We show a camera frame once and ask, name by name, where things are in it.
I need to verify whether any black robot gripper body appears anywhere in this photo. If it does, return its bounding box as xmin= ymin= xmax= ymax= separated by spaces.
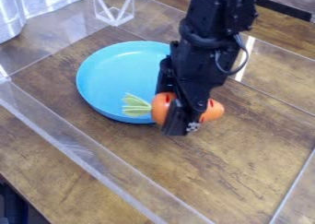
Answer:
xmin=164 ymin=41 xmax=243 ymax=114

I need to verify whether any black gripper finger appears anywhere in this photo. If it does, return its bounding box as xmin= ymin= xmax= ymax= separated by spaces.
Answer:
xmin=155 ymin=57 xmax=174 ymax=93
xmin=162 ymin=99 xmax=201 ymax=136

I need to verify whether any orange toy carrot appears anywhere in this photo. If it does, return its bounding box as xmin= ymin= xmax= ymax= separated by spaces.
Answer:
xmin=122 ymin=92 xmax=226 ymax=125

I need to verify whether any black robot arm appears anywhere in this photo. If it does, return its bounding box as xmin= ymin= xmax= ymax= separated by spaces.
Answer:
xmin=156 ymin=0 xmax=259 ymax=136

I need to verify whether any blue round tray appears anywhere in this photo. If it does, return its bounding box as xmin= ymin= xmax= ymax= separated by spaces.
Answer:
xmin=76 ymin=41 xmax=170 ymax=124

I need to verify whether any white patterned curtain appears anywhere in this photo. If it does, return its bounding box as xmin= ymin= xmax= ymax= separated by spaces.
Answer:
xmin=0 ymin=0 xmax=80 ymax=44

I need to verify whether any clear acrylic enclosure wall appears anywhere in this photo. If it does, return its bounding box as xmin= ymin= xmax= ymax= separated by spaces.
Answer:
xmin=0 ymin=0 xmax=315 ymax=224

